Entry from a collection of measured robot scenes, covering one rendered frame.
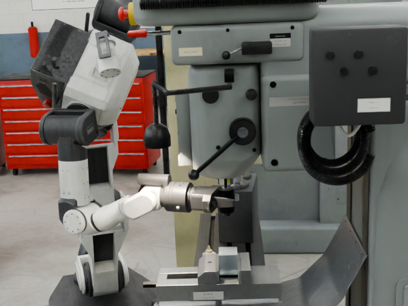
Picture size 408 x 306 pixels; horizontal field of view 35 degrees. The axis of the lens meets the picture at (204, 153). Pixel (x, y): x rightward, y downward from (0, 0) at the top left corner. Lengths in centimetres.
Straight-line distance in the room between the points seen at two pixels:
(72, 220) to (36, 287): 238
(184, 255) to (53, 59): 198
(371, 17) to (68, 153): 96
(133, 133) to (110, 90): 440
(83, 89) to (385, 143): 93
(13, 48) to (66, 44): 925
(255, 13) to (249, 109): 25
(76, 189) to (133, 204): 22
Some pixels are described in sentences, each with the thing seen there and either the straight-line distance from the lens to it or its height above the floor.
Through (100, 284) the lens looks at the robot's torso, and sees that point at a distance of 269.
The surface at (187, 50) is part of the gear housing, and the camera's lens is 166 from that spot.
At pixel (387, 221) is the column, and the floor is 122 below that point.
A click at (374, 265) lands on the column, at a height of 109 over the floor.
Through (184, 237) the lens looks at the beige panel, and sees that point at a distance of 376.
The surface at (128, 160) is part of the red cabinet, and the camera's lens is 654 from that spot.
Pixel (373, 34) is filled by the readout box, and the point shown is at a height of 171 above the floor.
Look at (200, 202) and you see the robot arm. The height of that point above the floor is 123.
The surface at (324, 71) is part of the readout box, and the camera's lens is 142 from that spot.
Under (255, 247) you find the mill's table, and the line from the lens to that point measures 224.
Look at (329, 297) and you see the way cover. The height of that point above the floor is 97.
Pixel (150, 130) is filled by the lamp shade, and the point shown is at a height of 146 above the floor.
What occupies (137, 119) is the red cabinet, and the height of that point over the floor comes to 58.
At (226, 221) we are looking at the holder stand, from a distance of 225.
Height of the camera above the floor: 182
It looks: 14 degrees down
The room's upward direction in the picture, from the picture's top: 3 degrees counter-clockwise
